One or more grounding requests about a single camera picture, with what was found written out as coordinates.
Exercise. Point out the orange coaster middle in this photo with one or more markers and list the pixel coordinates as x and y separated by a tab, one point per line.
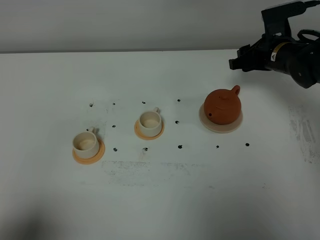
160	133

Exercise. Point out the brown clay teapot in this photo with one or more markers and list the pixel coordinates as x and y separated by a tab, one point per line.
223	106

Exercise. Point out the white teacup near left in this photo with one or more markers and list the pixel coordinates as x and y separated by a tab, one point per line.
86	144

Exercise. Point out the white teacup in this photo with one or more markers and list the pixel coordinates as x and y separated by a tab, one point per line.
86	144
151	114

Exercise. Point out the white teacup middle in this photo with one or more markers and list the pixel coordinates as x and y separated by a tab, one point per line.
151	114

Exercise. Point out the orange coaster near left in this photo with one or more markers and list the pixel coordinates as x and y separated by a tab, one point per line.
92	160

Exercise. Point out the cream round teapot coaster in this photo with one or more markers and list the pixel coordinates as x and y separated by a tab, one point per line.
219	128

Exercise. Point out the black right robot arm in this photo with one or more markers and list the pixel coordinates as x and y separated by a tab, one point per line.
299	59

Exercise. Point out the orange coaster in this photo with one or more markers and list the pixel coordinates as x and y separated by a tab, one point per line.
92	160
160	133

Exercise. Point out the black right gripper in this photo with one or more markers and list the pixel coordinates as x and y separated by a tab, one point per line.
254	57

